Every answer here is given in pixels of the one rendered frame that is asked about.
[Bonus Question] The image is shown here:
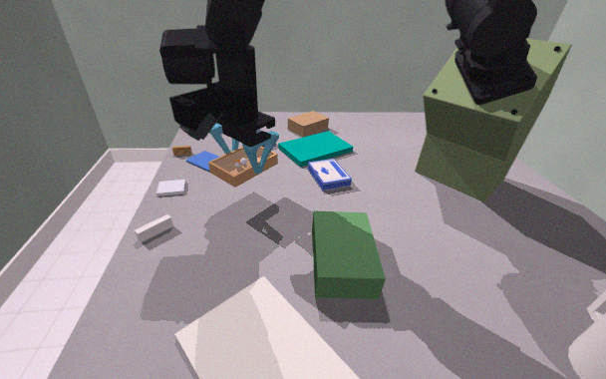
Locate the blue flat square pad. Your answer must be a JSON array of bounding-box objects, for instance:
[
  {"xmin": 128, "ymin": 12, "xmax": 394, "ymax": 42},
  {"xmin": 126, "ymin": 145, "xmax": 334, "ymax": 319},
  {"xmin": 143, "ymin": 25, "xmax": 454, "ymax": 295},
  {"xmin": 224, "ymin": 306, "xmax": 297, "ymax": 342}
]
[{"xmin": 186, "ymin": 151, "xmax": 219, "ymax": 172}]

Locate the white and blue cardboard box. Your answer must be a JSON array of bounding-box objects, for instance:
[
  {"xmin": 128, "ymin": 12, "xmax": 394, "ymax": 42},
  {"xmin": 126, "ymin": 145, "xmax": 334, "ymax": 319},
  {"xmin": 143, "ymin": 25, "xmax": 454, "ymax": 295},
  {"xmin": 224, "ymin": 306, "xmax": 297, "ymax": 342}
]
[{"xmin": 308, "ymin": 159, "xmax": 352, "ymax": 191}]

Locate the tan rectangular block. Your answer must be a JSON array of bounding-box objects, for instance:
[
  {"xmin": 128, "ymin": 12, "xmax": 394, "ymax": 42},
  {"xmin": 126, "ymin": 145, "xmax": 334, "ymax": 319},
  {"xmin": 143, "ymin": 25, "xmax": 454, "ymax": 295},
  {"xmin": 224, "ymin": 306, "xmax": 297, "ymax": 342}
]
[{"xmin": 288, "ymin": 111, "xmax": 329, "ymax": 138}]

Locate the teal flat rectangular slab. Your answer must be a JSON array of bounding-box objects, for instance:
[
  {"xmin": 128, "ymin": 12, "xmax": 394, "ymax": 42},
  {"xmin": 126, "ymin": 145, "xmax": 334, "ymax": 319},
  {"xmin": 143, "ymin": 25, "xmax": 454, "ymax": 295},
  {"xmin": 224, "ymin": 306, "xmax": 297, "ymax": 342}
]
[{"xmin": 278, "ymin": 131, "xmax": 353, "ymax": 168}]

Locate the white flat rectangular box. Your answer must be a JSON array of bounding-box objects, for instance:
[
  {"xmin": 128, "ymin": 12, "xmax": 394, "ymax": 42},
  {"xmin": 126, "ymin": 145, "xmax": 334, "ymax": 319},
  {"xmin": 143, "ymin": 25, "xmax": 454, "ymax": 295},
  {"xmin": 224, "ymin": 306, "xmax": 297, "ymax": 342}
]
[{"xmin": 156, "ymin": 180, "xmax": 185, "ymax": 196}]

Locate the wooden ball maze tray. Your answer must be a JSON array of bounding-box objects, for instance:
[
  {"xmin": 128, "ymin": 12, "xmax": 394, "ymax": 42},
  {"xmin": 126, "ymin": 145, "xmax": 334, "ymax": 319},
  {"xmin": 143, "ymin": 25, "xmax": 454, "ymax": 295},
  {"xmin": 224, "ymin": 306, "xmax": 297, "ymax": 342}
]
[{"xmin": 208, "ymin": 147, "xmax": 278, "ymax": 188}]

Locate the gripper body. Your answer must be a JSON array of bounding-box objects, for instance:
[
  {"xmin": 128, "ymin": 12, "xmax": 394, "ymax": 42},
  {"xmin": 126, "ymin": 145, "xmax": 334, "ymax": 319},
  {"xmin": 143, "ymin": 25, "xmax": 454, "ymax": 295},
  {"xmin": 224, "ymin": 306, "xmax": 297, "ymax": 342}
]
[{"xmin": 217, "ymin": 82, "xmax": 275, "ymax": 147}]

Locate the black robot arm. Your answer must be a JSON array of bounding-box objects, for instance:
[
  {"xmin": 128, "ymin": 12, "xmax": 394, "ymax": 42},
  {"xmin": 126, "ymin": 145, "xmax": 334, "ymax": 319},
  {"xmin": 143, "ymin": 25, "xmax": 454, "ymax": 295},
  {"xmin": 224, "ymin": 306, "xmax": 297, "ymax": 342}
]
[{"xmin": 159, "ymin": 0, "xmax": 537, "ymax": 141}]

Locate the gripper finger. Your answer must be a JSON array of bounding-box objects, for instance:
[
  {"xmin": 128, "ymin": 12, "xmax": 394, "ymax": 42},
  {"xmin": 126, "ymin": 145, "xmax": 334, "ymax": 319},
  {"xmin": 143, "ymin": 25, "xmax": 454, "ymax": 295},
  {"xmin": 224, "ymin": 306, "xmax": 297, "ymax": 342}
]
[
  {"xmin": 210, "ymin": 123, "xmax": 239, "ymax": 154},
  {"xmin": 242, "ymin": 131, "xmax": 279, "ymax": 175}
]

